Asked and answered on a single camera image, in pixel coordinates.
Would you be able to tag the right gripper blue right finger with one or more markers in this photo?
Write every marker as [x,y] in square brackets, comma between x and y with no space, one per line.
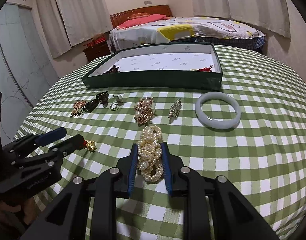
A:
[166,168]

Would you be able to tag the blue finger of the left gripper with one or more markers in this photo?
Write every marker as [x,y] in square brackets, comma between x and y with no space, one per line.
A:
[50,137]
[70,145]

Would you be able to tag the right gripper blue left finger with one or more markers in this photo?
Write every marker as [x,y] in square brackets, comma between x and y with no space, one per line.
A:
[133,168]

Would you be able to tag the red knot gold charm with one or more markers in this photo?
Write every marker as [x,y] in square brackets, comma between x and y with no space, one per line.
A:
[90,145]

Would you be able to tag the gold rhinestone brooch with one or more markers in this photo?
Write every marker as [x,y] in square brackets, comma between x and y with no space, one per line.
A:
[77,108]

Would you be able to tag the pearl rhinestone flower brooch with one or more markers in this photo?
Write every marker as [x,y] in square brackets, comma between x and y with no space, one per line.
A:
[144,110]

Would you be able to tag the silver crystal brooch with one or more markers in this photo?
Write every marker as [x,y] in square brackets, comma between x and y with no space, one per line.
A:
[175,109]

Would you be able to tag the person's hand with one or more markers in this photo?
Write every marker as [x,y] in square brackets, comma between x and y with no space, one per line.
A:
[24,213]

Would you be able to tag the green checked tablecloth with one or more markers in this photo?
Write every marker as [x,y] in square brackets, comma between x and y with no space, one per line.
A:
[264,157]

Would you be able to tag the dark wooden nightstand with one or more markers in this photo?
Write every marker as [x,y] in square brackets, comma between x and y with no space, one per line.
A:
[97,50]

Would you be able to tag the dark green cardboard box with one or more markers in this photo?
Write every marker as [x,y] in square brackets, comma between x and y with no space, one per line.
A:
[159,65]

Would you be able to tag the red knot charm in box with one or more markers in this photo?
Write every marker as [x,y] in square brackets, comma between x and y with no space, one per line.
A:
[205,69]

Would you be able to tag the red boxes on nightstand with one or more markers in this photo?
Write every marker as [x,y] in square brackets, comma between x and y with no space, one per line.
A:
[96,40]

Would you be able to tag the left white curtain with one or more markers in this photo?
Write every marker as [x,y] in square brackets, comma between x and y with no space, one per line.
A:
[67,23]

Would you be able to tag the white curtain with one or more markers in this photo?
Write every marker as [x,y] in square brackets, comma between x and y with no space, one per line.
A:
[67,23]
[268,14]

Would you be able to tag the bed with patterned sheet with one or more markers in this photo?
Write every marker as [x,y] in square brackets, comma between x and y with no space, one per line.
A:
[189,29]

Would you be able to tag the wooden headboard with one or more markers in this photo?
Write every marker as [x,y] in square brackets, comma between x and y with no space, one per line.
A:
[121,17]

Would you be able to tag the pink pillow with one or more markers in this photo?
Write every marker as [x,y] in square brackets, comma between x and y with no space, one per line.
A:
[142,20]

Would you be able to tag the orange patterned pillow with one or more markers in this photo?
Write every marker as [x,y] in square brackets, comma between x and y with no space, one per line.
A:
[138,15]

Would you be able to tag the right white curtain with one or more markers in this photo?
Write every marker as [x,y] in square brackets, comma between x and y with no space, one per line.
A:
[268,14]

